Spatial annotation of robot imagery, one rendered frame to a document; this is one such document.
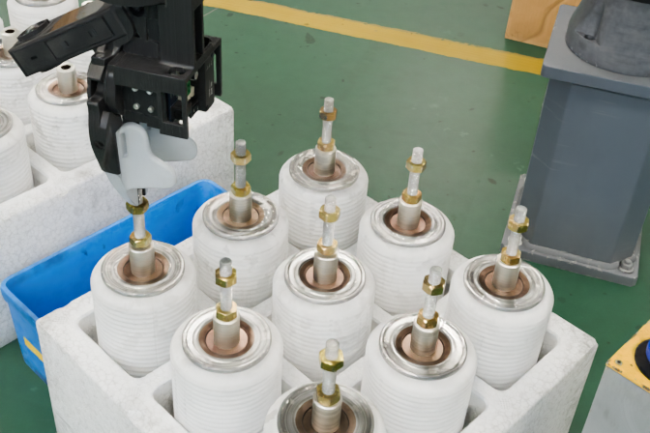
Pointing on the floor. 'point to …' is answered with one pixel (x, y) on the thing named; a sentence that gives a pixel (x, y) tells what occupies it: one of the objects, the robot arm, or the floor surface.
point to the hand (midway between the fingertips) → (130, 185)
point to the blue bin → (83, 259)
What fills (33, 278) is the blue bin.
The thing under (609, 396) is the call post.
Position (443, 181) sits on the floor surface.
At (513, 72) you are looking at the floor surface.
